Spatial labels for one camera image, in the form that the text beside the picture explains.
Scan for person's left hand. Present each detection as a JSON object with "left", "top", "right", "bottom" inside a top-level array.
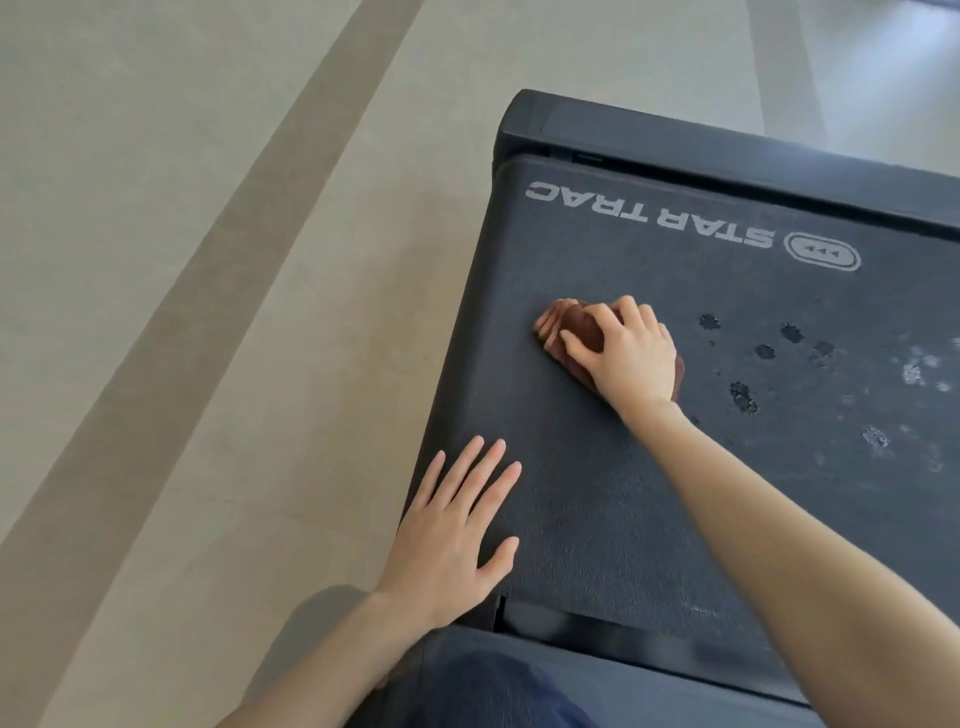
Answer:
[{"left": 374, "top": 436, "right": 524, "bottom": 631}]

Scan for person's right hand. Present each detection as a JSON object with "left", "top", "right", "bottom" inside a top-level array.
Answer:
[{"left": 558, "top": 294, "right": 685, "bottom": 429}]

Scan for brown cleaning cloth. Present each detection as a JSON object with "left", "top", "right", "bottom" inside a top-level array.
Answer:
[{"left": 533, "top": 298, "right": 685, "bottom": 403}]

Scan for grey treadmill with red label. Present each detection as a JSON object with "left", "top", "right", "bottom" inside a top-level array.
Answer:
[{"left": 367, "top": 88, "right": 960, "bottom": 728}]

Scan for person's right forearm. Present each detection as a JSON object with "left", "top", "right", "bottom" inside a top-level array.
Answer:
[{"left": 626, "top": 401, "right": 960, "bottom": 728}]

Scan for person's left forearm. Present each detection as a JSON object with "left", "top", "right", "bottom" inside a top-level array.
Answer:
[{"left": 217, "top": 592, "right": 436, "bottom": 728}]

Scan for person's dark blue trousers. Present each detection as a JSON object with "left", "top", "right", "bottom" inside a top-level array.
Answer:
[{"left": 419, "top": 652, "right": 601, "bottom": 728}]

